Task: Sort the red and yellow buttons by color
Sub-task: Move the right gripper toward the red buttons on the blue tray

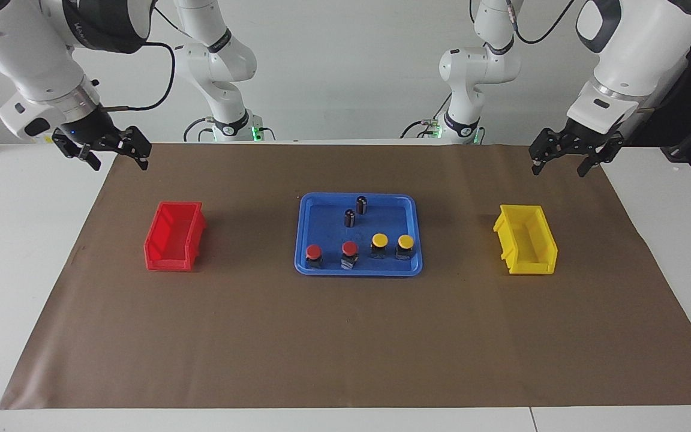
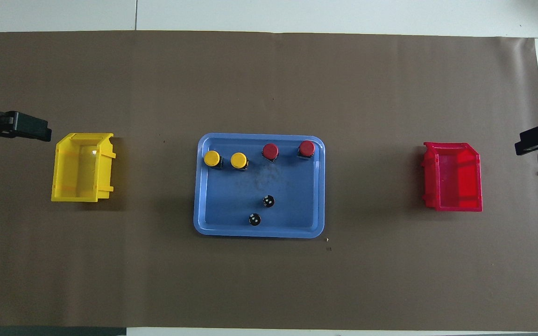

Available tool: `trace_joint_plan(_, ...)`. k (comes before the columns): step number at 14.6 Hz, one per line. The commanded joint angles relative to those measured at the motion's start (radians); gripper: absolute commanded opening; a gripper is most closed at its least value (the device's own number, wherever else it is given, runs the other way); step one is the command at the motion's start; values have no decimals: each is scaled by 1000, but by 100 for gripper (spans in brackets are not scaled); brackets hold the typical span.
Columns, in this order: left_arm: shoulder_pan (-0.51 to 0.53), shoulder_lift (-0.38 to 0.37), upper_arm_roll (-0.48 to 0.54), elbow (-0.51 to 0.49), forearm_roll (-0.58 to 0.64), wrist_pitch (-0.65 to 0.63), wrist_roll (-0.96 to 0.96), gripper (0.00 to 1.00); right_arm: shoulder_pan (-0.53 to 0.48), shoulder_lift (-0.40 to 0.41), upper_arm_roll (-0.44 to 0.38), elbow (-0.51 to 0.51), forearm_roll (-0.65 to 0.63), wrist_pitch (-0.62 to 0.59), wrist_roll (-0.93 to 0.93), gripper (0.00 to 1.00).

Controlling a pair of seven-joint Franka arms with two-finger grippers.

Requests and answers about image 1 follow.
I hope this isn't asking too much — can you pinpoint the yellow plastic bin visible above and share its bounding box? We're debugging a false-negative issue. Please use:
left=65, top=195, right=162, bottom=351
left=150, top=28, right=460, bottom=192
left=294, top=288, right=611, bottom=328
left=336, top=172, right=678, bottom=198
left=492, top=204, right=560, bottom=276

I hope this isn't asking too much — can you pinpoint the red plastic bin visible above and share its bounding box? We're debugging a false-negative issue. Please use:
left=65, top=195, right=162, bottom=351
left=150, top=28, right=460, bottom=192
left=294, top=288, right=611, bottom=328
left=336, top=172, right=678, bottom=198
left=143, top=200, right=208, bottom=272

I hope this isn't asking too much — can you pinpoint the blue plastic tray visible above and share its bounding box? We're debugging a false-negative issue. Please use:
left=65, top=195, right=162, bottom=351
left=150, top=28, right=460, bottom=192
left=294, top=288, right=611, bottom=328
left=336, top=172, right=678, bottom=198
left=294, top=192, right=424, bottom=277

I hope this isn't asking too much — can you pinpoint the brown paper mat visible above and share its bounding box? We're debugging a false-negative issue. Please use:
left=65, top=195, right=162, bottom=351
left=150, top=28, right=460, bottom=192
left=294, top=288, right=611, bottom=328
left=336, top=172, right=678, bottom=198
left=0, top=142, right=691, bottom=411

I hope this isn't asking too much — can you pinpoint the black right arm base cable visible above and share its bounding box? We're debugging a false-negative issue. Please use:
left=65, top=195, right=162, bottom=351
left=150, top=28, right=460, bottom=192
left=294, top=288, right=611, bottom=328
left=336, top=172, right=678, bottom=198
left=182, top=116, right=218, bottom=143

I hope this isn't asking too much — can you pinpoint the black arm base cable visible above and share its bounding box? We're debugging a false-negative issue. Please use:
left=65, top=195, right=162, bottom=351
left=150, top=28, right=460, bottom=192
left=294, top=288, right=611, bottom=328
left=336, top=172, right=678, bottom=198
left=182, top=116, right=218, bottom=143
left=399, top=90, right=452, bottom=140

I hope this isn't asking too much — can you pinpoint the black left arm base cable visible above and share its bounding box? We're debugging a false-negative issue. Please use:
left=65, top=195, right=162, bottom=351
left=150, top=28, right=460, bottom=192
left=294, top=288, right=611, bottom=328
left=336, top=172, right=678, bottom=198
left=399, top=90, right=452, bottom=140

